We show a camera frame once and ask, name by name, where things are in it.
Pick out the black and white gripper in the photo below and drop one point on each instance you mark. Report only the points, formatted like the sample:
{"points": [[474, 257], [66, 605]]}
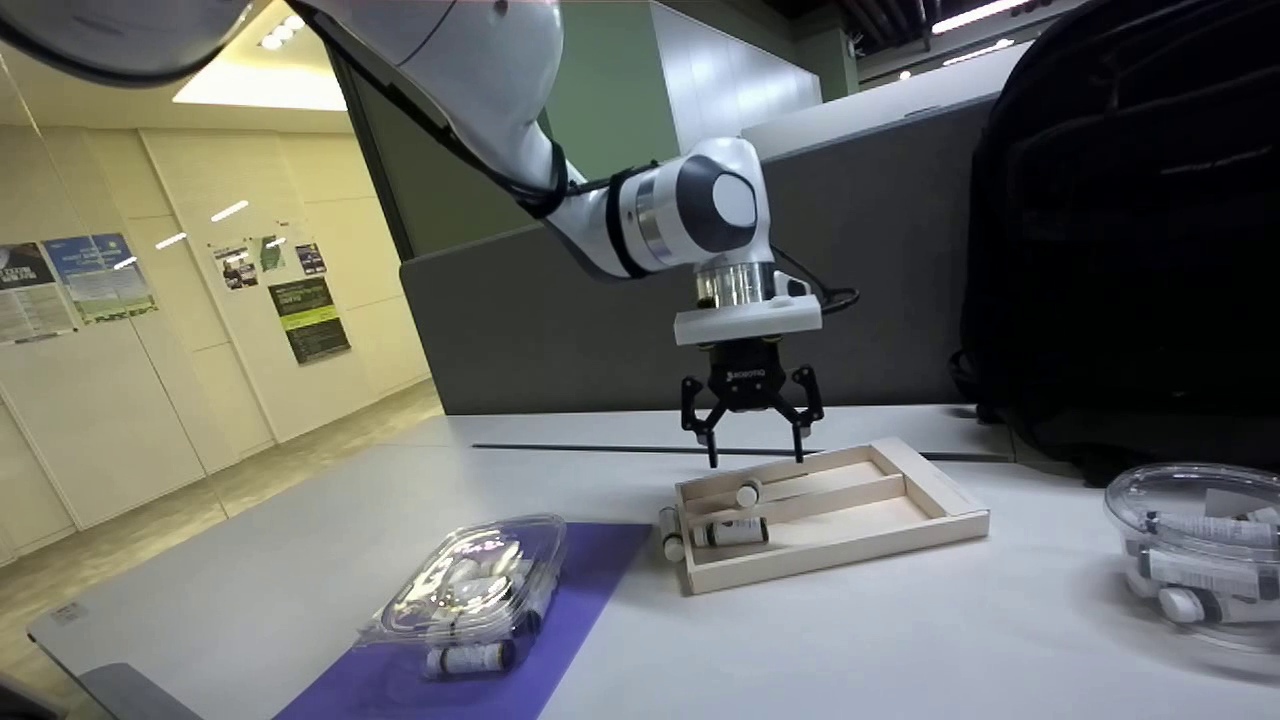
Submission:
{"points": [[739, 319]]}

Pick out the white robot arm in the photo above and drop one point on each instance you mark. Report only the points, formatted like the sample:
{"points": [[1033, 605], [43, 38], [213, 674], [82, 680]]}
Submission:
{"points": [[476, 75]]}

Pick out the clear plastic tray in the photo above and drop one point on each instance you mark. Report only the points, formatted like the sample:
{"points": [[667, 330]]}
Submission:
{"points": [[476, 585]]}

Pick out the small bottle on purple mat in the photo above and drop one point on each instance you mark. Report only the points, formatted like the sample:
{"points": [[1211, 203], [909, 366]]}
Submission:
{"points": [[471, 657]]}

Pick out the grey partition panel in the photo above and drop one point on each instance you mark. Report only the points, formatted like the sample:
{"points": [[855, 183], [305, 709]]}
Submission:
{"points": [[522, 324]]}

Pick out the large black bag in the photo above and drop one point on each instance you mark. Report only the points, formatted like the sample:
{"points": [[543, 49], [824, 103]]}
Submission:
{"points": [[1126, 238]]}

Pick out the purple rectangular mat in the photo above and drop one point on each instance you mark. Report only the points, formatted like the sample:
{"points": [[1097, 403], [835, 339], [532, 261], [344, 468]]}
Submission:
{"points": [[387, 676]]}

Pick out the clear round plastic container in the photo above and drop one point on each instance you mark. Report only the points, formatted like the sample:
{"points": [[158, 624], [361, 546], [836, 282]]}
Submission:
{"points": [[1199, 539]]}

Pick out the wooden frame tray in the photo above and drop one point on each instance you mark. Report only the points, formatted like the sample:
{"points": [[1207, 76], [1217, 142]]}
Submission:
{"points": [[822, 514]]}

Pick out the dark wall poster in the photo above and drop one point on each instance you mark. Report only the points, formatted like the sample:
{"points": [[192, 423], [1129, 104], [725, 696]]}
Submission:
{"points": [[309, 319]]}

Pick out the wall poster blue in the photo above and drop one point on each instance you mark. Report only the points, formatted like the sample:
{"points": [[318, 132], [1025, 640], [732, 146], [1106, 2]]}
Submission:
{"points": [[101, 276]]}

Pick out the wall poster left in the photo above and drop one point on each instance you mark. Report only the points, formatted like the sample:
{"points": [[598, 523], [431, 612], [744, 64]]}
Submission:
{"points": [[31, 292]]}

